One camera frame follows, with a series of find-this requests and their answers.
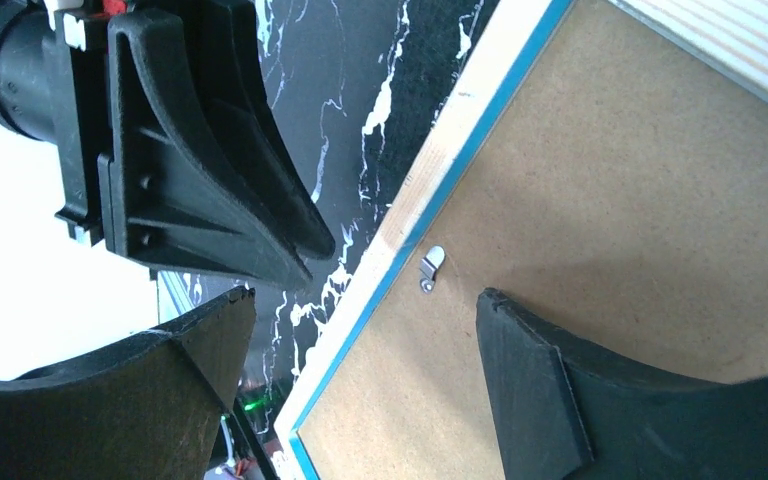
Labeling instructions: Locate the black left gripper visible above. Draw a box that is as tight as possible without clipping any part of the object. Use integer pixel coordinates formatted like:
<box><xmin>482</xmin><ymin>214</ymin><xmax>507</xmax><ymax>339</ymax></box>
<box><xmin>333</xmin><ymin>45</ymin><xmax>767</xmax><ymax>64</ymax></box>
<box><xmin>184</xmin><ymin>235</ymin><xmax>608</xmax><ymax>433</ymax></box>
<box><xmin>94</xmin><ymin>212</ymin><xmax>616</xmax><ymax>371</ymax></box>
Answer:
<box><xmin>0</xmin><ymin>1</ymin><xmax>313</xmax><ymax>290</ymax></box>

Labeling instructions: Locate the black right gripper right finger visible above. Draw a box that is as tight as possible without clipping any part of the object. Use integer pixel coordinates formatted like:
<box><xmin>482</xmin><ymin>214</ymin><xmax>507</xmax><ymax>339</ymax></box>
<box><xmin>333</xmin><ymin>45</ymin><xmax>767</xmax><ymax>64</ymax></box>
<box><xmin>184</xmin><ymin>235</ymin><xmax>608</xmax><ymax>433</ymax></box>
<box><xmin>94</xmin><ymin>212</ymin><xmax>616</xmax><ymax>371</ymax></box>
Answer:
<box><xmin>476</xmin><ymin>288</ymin><xmax>768</xmax><ymax>479</ymax></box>

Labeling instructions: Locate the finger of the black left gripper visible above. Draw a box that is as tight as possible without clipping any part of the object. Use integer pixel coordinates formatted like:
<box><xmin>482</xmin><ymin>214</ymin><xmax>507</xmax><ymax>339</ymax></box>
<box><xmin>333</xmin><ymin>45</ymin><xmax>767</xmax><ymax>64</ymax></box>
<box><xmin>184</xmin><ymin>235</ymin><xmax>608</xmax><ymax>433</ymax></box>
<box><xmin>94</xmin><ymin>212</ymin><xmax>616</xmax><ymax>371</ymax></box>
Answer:
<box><xmin>171</xmin><ymin>1</ymin><xmax>335</xmax><ymax>261</ymax></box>

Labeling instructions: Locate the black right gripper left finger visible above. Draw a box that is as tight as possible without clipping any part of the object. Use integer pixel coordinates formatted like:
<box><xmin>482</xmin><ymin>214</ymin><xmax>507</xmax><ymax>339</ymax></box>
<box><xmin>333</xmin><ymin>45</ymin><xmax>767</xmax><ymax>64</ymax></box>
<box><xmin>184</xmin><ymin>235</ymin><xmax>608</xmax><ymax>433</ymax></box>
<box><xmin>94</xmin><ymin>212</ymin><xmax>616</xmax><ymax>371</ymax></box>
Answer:
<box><xmin>0</xmin><ymin>287</ymin><xmax>256</xmax><ymax>479</ymax></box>

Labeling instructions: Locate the blue wooden picture frame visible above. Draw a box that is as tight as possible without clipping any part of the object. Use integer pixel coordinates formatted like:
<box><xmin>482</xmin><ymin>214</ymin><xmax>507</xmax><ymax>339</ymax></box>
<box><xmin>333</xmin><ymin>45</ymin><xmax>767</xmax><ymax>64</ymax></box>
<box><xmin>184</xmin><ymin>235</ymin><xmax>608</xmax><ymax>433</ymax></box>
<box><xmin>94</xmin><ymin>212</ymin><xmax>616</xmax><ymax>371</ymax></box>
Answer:
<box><xmin>272</xmin><ymin>0</ymin><xmax>768</xmax><ymax>480</ymax></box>

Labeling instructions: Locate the metal turn clip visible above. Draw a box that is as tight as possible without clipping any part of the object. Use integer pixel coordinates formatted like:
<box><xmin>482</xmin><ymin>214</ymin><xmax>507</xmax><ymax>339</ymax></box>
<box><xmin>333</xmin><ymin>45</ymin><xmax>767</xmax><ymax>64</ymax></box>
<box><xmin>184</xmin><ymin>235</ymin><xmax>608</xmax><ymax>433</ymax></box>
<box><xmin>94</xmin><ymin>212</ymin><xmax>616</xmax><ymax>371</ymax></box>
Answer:
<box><xmin>419</xmin><ymin>245</ymin><xmax>446</xmax><ymax>294</ymax></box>

